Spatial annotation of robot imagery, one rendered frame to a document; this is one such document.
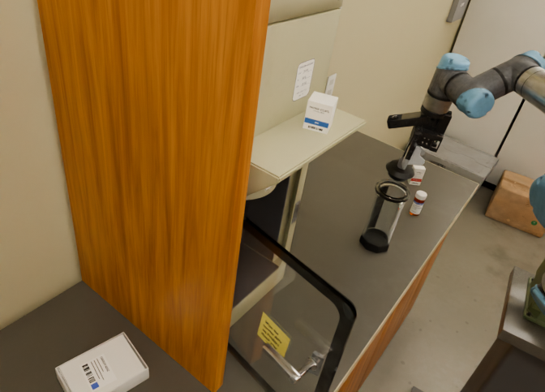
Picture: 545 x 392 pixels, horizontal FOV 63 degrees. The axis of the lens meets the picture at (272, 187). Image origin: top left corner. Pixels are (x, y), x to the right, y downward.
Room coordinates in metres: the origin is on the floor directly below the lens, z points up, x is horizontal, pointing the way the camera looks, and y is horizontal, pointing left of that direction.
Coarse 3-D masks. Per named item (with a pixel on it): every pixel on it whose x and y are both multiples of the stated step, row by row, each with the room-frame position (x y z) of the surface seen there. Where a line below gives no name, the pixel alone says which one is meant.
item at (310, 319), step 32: (256, 256) 0.60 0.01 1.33; (288, 256) 0.56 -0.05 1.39; (256, 288) 0.59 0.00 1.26; (288, 288) 0.55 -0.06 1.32; (320, 288) 0.51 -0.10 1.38; (256, 320) 0.58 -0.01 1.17; (288, 320) 0.54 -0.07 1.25; (320, 320) 0.49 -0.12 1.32; (352, 320) 0.46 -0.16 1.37; (256, 352) 0.57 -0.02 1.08; (288, 352) 0.52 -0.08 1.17; (320, 352) 0.48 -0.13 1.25; (288, 384) 0.51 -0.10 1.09; (320, 384) 0.47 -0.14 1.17
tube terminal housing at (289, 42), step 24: (288, 24) 0.78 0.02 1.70; (312, 24) 0.85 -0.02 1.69; (336, 24) 0.93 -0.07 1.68; (288, 48) 0.79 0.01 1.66; (312, 48) 0.86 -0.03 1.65; (264, 72) 0.74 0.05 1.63; (288, 72) 0.80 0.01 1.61; (264, 96) 0.74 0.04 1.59; (288, 96) 0.81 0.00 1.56; (264, 120) 0.75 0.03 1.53; (288, 192) 0.93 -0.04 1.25; (288, 216) 0.95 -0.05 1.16; (288, 240) 0.92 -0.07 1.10
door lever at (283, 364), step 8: (264, 344) 0.51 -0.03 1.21; (264, 352) 0.50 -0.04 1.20; (272, 352) 0.49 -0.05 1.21; (272, 360) 0.48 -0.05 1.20; (280, 360) 0.48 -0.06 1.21; (312, 360) 0.49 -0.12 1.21; (280, 368) 0.47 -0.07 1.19; (288, 368) 0.47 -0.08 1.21; (304, 368) 0.47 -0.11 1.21; (312, 368) 0.48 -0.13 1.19; (288, 376) 0.46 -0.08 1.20; (296, 376) 0.45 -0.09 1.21
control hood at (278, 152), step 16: (304, 112) 0.87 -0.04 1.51; (336, 112) 0.89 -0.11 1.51; (272, 128) 0.77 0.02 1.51; (288, 128) 0.78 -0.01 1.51; (304, 128) 0.79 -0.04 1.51; (336, 128) 0.82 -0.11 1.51; (352, 128) 0.83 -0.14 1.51; (256, 144) 0.70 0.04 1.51; (272, 144) 0.71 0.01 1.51; (288, 144) 0.72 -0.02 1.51; (304, 144) 0.73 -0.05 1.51; (320, 144) 0.74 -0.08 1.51; (256, 160) 0.65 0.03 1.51; (272, 160) 0.66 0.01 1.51; (288, 160) 0.66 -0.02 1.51; (304, 160) 0.67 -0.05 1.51; (256, 176) 0.63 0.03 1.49; (272, 176) 0.61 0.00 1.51; (288, 176) 0.63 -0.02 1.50
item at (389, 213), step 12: (384, 180) 1.20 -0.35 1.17; (384, 192) 1.20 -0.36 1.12; (396, 192) 1.20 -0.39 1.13; (408, 192) 1.16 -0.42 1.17; (372, 204) 1.17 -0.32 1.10; (384, 204) 1.12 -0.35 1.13; (396, 204) 1.12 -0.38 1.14; (372, 216) 1.14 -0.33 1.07; (384, 216) 1.12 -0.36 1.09; (396, 216) 1.12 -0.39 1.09; (372, 228) 1.13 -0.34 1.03; (384, 228) 1.12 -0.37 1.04; (372, 240) 1.12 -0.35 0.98; (384, 240) 1.12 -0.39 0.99
